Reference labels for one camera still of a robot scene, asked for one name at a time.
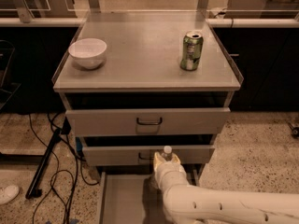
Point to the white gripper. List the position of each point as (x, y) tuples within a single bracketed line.
[(168, 170)]

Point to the clear plastic water bottle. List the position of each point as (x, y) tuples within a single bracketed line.
[(167, 153)]

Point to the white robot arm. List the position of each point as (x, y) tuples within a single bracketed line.
[(185, 203)]

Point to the grey middle drawer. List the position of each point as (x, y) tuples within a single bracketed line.
[(143, 155)]

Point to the grey drawer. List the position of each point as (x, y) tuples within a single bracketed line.
[(143, 155), (130, 122), (130, 199)]

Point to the grey bottom drawer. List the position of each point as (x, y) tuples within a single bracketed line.
[(130, 199)]

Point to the grey top drawer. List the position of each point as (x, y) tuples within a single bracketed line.
[(130, 122)]

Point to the grey drawer cabinet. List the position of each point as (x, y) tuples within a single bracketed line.
[(142, 71)]

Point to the green soda can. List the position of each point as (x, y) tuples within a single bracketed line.
[(192, 49)]

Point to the black caster wheel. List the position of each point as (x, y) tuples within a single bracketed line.
[(294, 130)]

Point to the white ceramic bowl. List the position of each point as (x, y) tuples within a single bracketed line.
[(88, 53)]

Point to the black floor bar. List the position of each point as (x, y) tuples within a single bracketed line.
[(34, 191)]

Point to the white shoe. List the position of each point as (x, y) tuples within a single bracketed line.
[(8, 193)]

